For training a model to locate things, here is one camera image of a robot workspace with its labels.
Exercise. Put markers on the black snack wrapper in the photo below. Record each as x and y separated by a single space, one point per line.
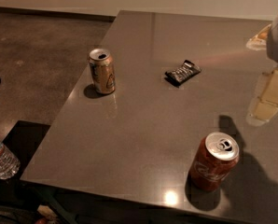
183 73

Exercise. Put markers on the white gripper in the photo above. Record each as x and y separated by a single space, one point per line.
264 104

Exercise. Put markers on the clear plastic water bottle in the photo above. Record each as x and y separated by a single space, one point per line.
9 163

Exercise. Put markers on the red cola can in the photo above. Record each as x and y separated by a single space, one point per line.
217 155

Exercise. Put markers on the orange soda can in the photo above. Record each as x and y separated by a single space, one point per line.
102 70

